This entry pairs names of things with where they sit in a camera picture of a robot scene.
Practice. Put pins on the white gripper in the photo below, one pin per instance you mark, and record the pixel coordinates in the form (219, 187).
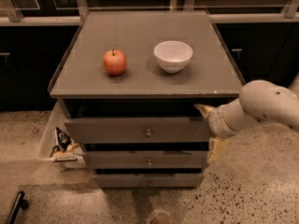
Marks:
(217, 121)

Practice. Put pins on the grey top drawer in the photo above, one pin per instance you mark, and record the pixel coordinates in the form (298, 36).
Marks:
(137, 130)

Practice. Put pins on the grey drawer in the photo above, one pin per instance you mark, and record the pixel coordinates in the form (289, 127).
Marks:
(149, 180)
(145, 159)
(137, 130)

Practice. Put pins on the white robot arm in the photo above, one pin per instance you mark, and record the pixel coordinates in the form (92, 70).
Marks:
(259, 101)

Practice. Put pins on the grey drawer cabinet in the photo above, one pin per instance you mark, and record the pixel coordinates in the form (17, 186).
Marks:
(144, 90)

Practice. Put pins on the grey bottom drawer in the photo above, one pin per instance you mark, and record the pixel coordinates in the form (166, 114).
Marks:
(149, 180)

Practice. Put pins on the grey middle drawer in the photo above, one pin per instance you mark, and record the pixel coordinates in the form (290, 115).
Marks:
(145, 159)

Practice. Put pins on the white ceramic bowl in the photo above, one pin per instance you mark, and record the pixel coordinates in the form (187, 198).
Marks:
(173, 56)

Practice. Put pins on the red apple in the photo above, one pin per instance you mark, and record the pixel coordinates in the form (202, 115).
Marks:
(114, 62)

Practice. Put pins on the snack bag in bin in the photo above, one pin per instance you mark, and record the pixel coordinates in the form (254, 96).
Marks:
(64, 144)

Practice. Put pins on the translucent plastic bin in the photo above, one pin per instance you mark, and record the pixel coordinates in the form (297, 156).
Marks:
(47, 142)

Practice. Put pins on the metal railing frame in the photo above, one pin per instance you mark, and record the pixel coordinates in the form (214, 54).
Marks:
(75, 12)

